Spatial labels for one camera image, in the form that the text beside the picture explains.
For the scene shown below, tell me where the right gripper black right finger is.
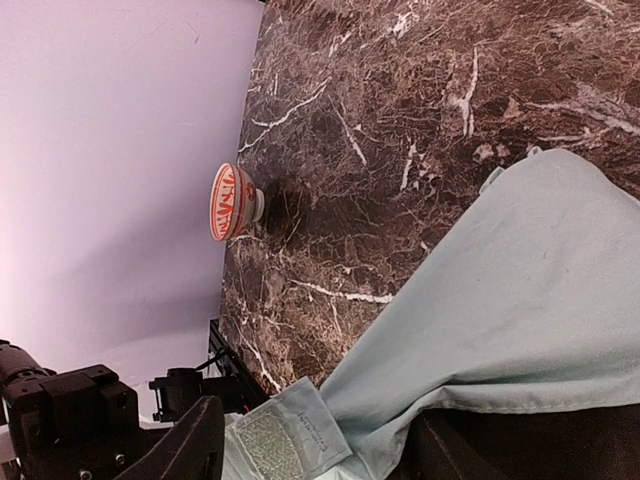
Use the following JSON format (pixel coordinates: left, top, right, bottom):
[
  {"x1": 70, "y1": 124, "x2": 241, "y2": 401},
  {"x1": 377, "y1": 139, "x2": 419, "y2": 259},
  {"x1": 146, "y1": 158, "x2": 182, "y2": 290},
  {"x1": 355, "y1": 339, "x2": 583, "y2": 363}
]
[{"x1": 409, "y1": 412, "x2": 505, "y2": 480}]

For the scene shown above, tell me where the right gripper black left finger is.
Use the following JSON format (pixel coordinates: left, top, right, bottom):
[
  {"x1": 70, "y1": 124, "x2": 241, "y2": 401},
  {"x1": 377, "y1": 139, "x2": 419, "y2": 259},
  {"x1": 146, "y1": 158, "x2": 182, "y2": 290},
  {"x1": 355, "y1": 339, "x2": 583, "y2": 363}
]
[{"x1": 117, "y1": 396, "x2": 225, "y2": 480}]

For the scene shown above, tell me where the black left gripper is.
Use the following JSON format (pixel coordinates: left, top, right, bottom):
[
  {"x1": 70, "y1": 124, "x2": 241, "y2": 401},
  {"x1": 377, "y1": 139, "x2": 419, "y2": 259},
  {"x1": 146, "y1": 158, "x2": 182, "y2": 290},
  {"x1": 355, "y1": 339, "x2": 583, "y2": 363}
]
[{"x1": 1, "y1": 363, "x2": 168, "y2": 479}]

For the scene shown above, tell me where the mint and black folding umbrella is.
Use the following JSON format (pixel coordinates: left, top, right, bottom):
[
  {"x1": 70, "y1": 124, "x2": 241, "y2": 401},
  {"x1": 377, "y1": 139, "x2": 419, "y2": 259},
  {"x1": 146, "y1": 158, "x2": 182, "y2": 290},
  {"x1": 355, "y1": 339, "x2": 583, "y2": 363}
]
[{"x1": 220, "y1": 148, "x2": 639, "y2": 479}]

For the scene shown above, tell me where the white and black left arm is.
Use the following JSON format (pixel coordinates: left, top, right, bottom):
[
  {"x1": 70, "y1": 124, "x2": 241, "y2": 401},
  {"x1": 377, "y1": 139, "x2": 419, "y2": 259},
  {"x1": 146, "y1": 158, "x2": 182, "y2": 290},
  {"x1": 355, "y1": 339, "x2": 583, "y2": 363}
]
[{"x1": 1, "y1": 340, "x2": 168, "y2": 479}]

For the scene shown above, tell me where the red patterned round bowl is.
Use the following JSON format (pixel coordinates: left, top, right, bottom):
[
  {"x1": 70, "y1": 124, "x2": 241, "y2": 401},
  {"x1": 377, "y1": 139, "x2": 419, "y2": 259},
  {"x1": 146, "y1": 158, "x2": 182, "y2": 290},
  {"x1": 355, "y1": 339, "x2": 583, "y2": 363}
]
[{"x1": 209, "y1": 163, "x2": 266, "y2": 242}]

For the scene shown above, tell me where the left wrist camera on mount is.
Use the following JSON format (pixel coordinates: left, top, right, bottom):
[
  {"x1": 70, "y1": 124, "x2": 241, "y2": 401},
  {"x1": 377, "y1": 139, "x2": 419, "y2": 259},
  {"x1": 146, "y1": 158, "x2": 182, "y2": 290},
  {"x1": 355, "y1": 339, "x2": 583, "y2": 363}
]
[{"x1": 149, "y1": 367, "x2": 203, "y2": 423}]

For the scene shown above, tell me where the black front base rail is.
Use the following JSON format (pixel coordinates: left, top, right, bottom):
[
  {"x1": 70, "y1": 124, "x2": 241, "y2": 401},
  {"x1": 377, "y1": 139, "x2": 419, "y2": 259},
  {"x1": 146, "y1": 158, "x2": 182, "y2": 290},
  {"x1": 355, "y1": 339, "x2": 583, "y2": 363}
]
[{"x1": 203, "y1": 319, "x2": 270, "y2": 415}]

